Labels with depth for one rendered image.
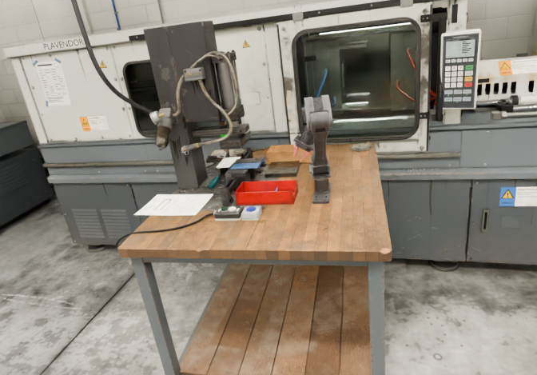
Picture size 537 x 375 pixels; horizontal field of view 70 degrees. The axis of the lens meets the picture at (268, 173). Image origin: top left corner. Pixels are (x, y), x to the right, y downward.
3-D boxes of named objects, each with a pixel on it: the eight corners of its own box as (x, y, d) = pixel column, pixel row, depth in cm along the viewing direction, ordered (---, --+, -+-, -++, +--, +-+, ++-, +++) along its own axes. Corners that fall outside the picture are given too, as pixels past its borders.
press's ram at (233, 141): (244, 154, 171) (234, 88, 161) (190, 157, 178) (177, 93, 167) (253, 142, 188) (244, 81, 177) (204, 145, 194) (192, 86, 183)
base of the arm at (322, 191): (310, 186, 154) (328, 185, 152) (315, 168, 172) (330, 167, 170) (312, 204, 157) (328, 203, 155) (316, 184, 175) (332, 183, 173)
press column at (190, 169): (200, 189, 187) (166, 25, 160) (177, 189, 190) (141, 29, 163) (209, 177, 200) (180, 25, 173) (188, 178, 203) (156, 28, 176)
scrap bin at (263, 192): (293, 204, 158) (292, 191, 156) (236, 205, 164) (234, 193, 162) (297, 192, 169) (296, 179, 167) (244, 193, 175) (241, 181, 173)
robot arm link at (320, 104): (301, 105, 169) (304, 96, 139) (321, 102, 169) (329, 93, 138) (304, 132, 170) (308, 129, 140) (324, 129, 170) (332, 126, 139)
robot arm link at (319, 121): (311, 165, 167) (308, 109, 142) (326, 164, 167) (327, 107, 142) (312, 177, 163) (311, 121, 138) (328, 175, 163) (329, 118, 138)
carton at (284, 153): (313, 164, 202) (312, 149, 199) (268, 165, 208) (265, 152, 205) (316, 156, 213) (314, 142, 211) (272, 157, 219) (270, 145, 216)
